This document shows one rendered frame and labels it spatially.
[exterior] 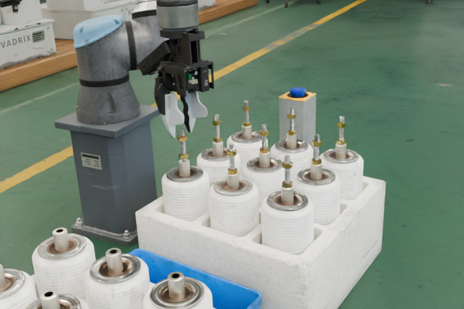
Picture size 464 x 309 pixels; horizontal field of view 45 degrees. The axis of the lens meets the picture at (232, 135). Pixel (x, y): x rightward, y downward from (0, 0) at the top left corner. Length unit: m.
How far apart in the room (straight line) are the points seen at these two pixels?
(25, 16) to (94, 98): 1.91
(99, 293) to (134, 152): 0.58
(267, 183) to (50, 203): 0.75
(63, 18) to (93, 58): 2.35
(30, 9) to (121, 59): 1.95
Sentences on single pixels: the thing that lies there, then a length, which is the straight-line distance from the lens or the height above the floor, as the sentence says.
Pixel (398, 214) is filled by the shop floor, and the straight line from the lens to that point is 1.54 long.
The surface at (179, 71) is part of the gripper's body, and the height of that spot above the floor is 0.48.
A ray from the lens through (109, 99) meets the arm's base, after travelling 1.34.
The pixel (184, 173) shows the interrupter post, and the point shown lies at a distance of 1.14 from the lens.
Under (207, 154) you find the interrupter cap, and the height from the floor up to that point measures 0.25.
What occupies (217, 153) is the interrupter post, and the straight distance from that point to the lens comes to 1.23.
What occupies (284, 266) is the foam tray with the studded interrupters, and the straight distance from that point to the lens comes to 1.00.
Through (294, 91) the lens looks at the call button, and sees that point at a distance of 1.41.
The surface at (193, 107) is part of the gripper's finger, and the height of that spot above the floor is 0.39.
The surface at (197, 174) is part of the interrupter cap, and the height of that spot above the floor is 0.25.
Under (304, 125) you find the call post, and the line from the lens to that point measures 1.41.
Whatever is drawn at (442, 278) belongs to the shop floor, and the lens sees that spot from 1.32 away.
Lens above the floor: 0.73
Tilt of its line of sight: 21 degrees down
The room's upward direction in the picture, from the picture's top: 2 degrees counter-clockwise
